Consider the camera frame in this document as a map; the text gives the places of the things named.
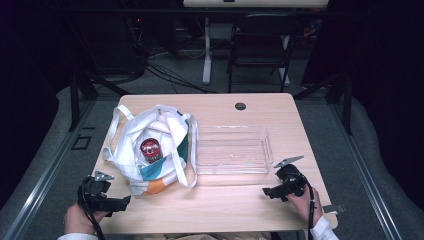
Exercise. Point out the person's left hand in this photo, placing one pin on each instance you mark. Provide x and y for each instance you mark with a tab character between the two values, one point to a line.
80	221

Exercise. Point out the black metal stand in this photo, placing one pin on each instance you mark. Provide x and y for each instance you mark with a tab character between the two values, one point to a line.
347	103
74	100

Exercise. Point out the white tote bag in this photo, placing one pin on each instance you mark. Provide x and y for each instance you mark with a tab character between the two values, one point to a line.
128	166

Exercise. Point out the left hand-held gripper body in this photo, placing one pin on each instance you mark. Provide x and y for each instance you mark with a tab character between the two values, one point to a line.
94	190

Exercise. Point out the black table grommet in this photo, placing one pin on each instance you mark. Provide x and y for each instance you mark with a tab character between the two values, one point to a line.
240	106

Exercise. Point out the red lidded can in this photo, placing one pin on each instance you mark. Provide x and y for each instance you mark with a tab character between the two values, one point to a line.
150	149

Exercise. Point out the aluminium floor rail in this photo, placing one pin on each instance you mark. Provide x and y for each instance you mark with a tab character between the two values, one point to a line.
366	173
43	186

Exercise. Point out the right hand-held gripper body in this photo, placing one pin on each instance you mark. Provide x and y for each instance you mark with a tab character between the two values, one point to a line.
290	181

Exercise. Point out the black folding chair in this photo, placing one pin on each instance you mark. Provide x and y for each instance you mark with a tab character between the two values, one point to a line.
260	43

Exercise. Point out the white background desk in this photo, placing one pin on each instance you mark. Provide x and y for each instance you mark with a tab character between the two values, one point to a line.
255	3

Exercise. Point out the clear plastic tray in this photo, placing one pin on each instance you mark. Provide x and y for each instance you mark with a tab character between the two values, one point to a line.
233	151

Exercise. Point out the person's right hand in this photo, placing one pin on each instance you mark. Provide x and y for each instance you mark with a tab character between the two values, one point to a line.
305	206

